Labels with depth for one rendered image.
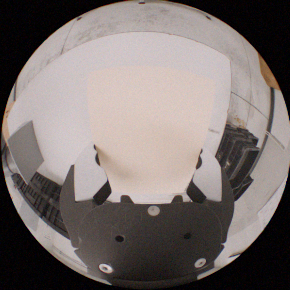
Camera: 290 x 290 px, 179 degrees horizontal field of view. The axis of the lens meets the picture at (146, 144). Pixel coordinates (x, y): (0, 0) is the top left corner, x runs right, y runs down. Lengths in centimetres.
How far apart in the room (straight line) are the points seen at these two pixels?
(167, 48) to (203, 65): 7
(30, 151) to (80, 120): 28
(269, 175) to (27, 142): 302
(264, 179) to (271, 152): 58
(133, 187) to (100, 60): 22
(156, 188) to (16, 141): 43
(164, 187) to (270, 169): 257
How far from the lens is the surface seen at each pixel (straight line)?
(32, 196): 63
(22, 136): 42
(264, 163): 269
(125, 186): 15
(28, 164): 44
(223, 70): 25
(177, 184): 15
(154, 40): 21
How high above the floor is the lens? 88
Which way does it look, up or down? 60 degrees down
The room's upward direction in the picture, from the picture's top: 180 degrees counter-clockwise
